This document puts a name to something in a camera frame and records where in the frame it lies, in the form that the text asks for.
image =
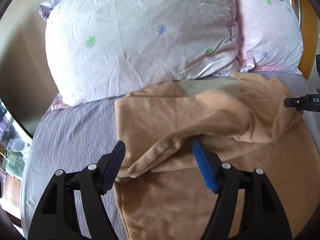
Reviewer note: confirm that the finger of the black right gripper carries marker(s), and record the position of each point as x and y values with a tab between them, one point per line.
309	102

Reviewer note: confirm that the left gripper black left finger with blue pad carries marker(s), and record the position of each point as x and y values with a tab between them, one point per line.
56	216

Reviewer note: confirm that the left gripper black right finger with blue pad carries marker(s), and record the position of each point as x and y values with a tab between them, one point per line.
263	216

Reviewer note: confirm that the tan beige garment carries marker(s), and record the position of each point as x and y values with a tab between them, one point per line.
159	190

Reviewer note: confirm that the wooden headboard trim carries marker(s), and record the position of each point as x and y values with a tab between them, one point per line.
308	21

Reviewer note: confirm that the cluttered bedside desk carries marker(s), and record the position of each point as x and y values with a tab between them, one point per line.
15	146

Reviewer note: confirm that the white floral pillow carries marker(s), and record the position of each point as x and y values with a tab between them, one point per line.
99	49

